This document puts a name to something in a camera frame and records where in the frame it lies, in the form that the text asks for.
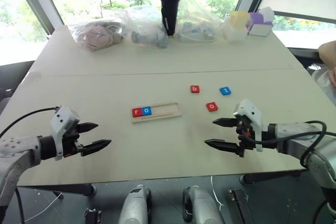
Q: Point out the plastic bag with pink cloth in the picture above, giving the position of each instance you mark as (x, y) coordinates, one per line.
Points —
(95, 36)

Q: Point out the wooden letter tray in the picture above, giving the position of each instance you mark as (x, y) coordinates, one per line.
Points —
(165, 110)

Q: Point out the red letter tile b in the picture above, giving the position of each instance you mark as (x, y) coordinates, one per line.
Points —
(195, 89)

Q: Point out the tall clear plastic bag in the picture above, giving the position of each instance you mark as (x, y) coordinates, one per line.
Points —
(195, 22)

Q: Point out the blue letter tile t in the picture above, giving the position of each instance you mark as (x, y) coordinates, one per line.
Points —
(225, 90)

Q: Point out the person's bare forearm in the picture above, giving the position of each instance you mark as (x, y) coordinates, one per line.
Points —
(328, 51)

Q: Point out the black chair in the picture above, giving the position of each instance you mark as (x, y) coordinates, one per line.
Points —
(13, 77)

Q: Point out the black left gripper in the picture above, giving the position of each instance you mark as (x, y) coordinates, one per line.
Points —
(71, 142)

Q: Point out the plastic bag with grey items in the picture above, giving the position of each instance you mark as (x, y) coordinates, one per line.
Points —
(148, 30)

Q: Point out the white and purple box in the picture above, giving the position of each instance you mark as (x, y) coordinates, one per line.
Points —
(260, 24)

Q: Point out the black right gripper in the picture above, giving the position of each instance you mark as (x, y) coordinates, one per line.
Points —
(245, 136)

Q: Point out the long black metal bracket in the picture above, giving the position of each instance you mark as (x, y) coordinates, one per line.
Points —
(240, 205)

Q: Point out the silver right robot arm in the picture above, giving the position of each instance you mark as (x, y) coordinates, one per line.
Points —
(296, 140)

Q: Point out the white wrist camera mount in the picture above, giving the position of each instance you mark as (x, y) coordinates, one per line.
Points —
(249, 111)
(61, 121)

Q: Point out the blue letter tile o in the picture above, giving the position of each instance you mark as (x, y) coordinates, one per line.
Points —
(147, 111)

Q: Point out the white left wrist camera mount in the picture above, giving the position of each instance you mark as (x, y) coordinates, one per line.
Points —
(61, 121)

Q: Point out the silver rounded robot leg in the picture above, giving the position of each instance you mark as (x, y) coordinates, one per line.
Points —
(135, 205)
(202, 207)

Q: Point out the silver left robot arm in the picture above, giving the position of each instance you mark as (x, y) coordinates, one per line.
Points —
(18, 153)

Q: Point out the person's hand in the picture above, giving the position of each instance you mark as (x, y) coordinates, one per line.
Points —
(333, 77)

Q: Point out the red letter tile r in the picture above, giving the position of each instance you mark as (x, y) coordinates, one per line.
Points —
(137, 112)

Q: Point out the red letter tile o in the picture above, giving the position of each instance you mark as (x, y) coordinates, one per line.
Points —
(212, 107)

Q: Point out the small black metal bracket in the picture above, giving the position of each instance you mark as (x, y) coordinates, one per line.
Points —
(92, 216)

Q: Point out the translucent container with yellow insert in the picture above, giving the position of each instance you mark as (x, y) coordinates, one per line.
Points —
(236, 26)

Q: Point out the black travel tumbler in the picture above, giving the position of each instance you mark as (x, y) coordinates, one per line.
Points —
(170, 11)

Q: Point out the dark grey chair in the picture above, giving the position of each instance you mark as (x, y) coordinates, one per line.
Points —
(304, 56)

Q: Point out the black table leg bar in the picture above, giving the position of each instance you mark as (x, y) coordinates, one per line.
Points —
(270, 177)
(57, 189)

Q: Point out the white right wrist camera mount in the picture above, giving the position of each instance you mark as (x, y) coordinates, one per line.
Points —
(249, 111)

